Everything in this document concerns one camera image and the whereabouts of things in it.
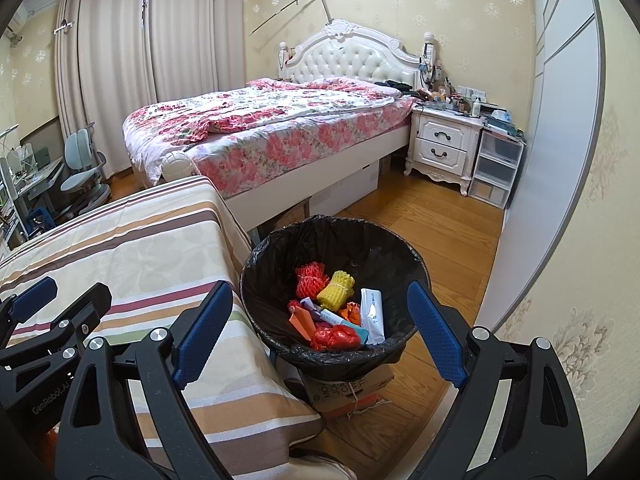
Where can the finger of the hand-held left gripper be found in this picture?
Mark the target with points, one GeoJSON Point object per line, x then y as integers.
{"type": "Point", "coordinates": [92, 305]}
{"type": "Point", "coordinates": [35, 295]}

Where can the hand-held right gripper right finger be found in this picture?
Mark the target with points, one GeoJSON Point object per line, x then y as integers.
{"type": "Point", "coordinates": [437, 332]}

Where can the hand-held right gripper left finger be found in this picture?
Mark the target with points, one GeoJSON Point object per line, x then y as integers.
{"type": "Point", "coordinates": [205, 330]}

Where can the white printed plastic packet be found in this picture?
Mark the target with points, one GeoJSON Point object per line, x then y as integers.
{"type": "Point", "coordinates": [372, 315]}

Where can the teal and white packet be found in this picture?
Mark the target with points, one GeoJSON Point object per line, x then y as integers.
{"type": "Point", "coordinates": [345, 326]}

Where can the red crinkled plastic bag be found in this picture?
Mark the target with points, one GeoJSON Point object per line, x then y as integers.
{"type": "Point", "coordinates": [335, 338]}

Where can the yellow foam fruit net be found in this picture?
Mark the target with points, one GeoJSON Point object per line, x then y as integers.
{"type": "Point", "coordinates": [336, 290]}

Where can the red foam fruit net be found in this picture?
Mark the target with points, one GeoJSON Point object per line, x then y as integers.
{"type": "Point", "coordinates": [310, 282]}

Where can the black-lined waste bin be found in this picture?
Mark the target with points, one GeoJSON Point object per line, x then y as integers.
{"type": "Point", "coordinates": [350, 250]}

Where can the dark blue crate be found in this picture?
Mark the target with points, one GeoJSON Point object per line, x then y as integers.
{"type": "Point", "coordinates": [40, 222]}

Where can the striped tablecloth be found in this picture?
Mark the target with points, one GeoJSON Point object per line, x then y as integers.
{"type": "Point", "coordinates": [150, 240]}

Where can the cluttered study desk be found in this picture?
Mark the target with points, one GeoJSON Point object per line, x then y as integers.
{"type": "Point", "coordinates": [40, 175]}

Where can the grey-blue desk chair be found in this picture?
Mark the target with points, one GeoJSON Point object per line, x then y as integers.
{"type": "Point", "coordinates": [80, 142]}

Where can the white box under bed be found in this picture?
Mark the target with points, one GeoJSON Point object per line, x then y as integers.
{"type": "Point", "coordinates": [345, 187]}

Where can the clear plastic drawer unit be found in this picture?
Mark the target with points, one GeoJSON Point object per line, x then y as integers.
{"type": "Point", "coordinates": [495, 165]}

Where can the white two-drawer nightstand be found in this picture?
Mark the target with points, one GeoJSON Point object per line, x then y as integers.
{"type": "Point", "coordinates": [445, 142]}

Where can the pink floral quilt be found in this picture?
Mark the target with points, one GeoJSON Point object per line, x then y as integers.
{"type": "Point", "coordinates": [280, 125]}

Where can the pile of small bedside items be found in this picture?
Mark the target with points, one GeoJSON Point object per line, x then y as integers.
{"type": "Point", "coordinates": [470, 102]}

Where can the white wardrobe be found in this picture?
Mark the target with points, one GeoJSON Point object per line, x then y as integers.
{"type": "Point", "coordinates": [560, 135]}

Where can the beige curtain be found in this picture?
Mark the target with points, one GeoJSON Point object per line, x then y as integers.
{"type": "Point", "coordinates": [100, 70]}
{"type": "Point", "coordinates": [195, 35]}

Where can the dark clothing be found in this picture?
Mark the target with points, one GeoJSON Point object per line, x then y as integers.
{"type": "Point", "coordinates": [395, 85]}

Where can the curtain clip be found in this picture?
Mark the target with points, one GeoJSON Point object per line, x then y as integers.
{"type": "Point", "coordinates": [64, 26]}

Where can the white air conditioner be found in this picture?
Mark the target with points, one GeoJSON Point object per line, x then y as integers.
{"type": "Point", "coordinates": [17, 25]}

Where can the white bed with tufted headboard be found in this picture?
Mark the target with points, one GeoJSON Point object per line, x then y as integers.
{"type": "Point", "coordinates": [350, 60]}

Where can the thin rod above headboard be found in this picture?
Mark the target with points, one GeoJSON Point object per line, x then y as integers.
{"type": "Point", "coordinates": [285, 12]}

